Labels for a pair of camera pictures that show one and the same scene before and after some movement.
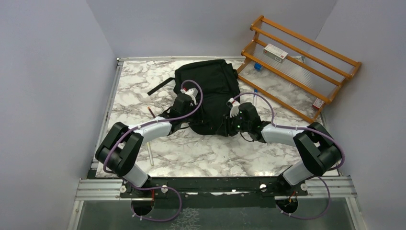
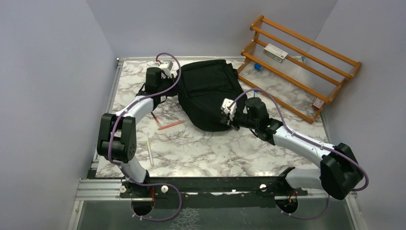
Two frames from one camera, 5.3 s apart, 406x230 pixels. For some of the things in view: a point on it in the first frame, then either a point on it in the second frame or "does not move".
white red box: [275, 53] does not move
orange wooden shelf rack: [291, 71] does not move
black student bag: [219, 85] does not move
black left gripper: [195, 107] → [169, 80]
